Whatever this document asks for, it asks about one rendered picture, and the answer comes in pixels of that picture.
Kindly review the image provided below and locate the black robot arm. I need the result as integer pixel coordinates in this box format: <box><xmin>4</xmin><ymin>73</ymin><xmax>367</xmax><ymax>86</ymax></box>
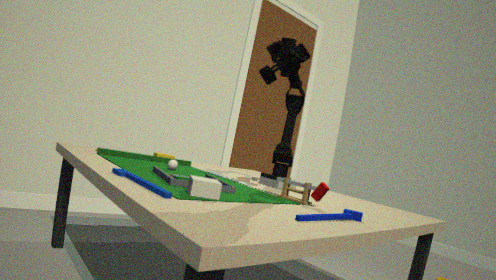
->
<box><xmin>267</xmin><ymin>38</ymin><xmax>305</xmax><ymax>178</ymax></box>

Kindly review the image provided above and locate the green putting mat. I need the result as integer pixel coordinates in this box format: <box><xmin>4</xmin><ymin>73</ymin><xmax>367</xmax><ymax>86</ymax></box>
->
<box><xmin>97</xmin><ymin>153</ymin><xmax>300</xmax><ymax>205</ymax></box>

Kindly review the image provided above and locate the white golf ball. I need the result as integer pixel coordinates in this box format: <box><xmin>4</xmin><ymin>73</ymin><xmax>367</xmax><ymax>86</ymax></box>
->
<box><xmin>167</xmin><ymin>160</ymin><xmax>178</xmax><ymax>171</ymax></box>

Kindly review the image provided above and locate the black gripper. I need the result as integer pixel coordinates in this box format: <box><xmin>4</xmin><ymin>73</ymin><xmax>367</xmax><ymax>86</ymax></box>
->
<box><xmin>259</xmin><ymin>43</ymin><xmax>310</xmax><ymax>84</ymax></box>

